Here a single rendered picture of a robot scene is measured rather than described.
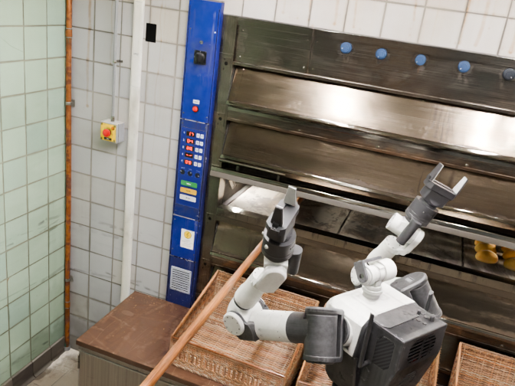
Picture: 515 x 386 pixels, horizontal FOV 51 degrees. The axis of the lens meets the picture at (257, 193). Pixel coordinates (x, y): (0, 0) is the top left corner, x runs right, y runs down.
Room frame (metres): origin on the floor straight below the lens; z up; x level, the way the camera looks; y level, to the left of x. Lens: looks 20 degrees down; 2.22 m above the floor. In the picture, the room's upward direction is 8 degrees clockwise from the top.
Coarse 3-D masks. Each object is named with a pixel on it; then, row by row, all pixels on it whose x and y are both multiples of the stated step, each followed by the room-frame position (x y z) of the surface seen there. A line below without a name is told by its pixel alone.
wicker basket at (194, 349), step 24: (216, 288) 2.45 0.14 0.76; (192, 312) 2.22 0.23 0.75; (216, 312) 2.41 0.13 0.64; (216, 336) 2.28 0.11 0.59; (192, 360) 2.00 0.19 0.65; (216, 360) 1.96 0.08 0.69; (240, 360) 1.93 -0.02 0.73; (264, 360) 2.14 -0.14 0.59; (288, 360) 2.17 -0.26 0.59; (240, 384) 1.93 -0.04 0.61; (264, 384) 1.97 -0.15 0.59; (288, 384) 1.95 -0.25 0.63
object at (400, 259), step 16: (224, 208) 2.52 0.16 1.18; (256, 224) 2.45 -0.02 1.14; (320, 240) 2.36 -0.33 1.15; (336, 240) 2.33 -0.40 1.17; (352, 240) 2.34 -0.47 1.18; (400, 256) 2.25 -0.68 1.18; (416, 256) 2.26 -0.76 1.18; (448, 272) 2.18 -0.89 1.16; (464, 272) 2.16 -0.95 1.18; (480, 272) 2.18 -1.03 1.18; (496, 288) 2.12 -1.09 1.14; (512, 288) 2.10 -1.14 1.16
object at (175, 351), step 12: (252, 252) 2.02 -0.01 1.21; (240, 276) 1.83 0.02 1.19; (228, 288) 1.72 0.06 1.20; (216, 300) 1.62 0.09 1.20; (204, 312) 1.54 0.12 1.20; (192, 324) 1.47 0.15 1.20; (192, 336) 1.42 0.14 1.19; (180, 348) 1.35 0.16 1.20; (168, 360) 1.28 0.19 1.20; (156, 372) 1.22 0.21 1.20; (144, 384) 1.17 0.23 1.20
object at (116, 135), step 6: (102, 120) 2.65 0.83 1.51; (108, 120) 2.67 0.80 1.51; (102, 126) 2.64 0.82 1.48; (108, 126) 2.63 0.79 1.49; (114, 126) 2.61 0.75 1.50; (120, 126) 2.65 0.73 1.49; (102, 132) 2.64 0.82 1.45; (114, 132) 2.62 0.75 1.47; (120, 132) 2.65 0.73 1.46; (102, 138) 2.64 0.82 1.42; (108, 138) 2.63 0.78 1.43; (114, 138) 2.62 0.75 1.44; (120, 138) 2.65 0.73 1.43
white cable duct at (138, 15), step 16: (144, 0) 2.65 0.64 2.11; (128, 128) 2.66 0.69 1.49; (128, 144) 2.65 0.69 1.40; (128, 160) 2.65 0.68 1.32; (128, 176) 2.65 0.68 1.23; (128, 192) 2.65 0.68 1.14; (128, 208) 2.65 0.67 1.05; (128, 224) 2.65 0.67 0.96; (128, 240) 2.65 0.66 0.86; (128, 256) 2.64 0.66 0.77; (128, 272) 2.64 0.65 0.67; (128, 288) 2.64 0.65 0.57
